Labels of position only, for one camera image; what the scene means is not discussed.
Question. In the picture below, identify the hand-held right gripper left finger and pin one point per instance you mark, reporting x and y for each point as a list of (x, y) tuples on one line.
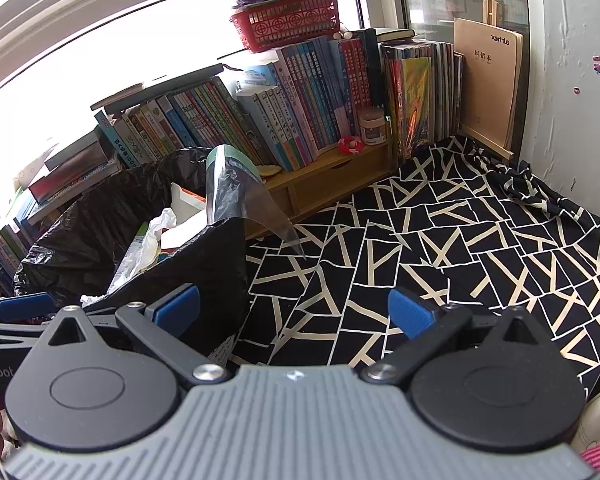
[(177, 307)]

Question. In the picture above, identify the black patterned cloth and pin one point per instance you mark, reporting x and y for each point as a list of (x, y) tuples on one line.
[(455, 260)]

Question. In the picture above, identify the red plastic basket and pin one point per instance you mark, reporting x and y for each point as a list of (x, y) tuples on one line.
[(290, 25)]

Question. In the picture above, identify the stack of flat books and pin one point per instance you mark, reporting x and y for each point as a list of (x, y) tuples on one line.
[(65, 180)]

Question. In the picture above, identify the brown kraft notebook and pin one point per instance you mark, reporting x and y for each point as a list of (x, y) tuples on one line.
[(485, 85)]

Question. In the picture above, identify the plastic jar with white lid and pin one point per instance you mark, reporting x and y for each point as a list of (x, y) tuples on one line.
[(372, 127)]

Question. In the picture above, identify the wooden easel stand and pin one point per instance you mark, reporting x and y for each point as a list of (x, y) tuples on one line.
[(490, 10)]

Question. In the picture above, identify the clear plastic bag mint header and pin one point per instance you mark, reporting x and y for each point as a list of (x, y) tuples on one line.
[(230, 190)]

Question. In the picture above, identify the yellow banana toy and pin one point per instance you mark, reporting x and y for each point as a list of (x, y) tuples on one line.
[(268, 170)]

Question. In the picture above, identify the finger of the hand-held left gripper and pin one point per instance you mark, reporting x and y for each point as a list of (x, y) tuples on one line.
[(25, 306)]

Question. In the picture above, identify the waste bin with black liner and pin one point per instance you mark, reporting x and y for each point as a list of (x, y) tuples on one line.
[(105, 200)]

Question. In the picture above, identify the dark hardcover book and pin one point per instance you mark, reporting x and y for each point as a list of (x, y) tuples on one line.
[(372, 70)]

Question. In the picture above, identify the row of leaning paperback books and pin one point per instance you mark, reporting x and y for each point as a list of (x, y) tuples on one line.
[(180, 120)]

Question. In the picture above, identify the row of thin magazines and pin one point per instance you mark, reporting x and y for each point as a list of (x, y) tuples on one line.
[(442, 90)]

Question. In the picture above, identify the wooden desk organizer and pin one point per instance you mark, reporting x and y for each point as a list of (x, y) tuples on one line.
[(330, 180)]

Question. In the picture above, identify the iridescent orange comic book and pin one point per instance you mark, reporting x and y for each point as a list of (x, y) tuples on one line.
[(415, 105)]

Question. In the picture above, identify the red pink knitted flower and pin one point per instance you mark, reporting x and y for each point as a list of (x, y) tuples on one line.
[(352, 144)]

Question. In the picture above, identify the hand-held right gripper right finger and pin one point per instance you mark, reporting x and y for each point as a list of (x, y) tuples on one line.
[(410, 310)]

